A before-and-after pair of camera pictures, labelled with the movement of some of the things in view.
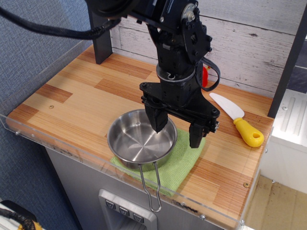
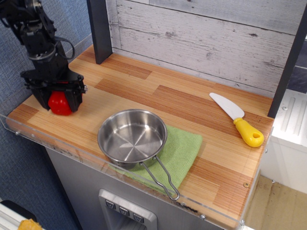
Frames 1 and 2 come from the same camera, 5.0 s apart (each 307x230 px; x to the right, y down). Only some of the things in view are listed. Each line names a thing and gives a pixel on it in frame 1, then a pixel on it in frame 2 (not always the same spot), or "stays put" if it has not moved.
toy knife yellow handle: x=252 y=137 stays put
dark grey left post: x=102 y=44 stays put
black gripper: x=183 y=98 to x=50 y=71
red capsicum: x=205 y=74 to x=58 y=103
